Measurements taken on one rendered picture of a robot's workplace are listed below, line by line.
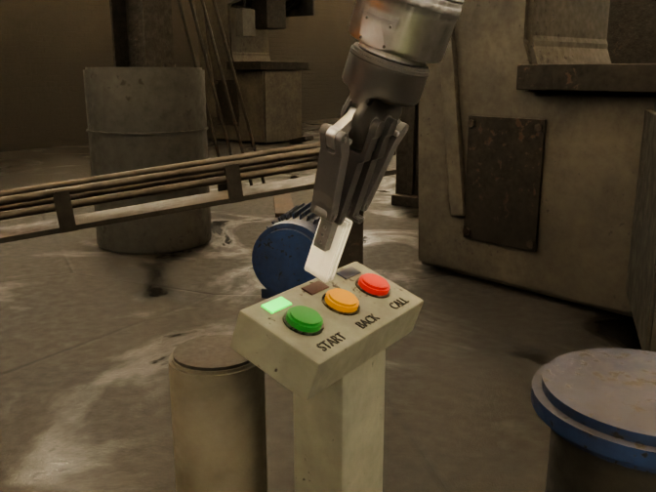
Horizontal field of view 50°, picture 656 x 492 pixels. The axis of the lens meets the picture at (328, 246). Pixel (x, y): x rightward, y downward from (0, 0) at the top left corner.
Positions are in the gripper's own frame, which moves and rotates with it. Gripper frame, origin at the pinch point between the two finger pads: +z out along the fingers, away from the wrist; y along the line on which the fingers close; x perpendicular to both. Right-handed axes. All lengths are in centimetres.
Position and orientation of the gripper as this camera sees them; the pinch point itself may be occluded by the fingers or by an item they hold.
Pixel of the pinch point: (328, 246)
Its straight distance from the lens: 71.6
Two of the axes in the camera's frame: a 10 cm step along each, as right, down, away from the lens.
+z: -2.9, 8.6, 4.2
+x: 7.8, 4.6, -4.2
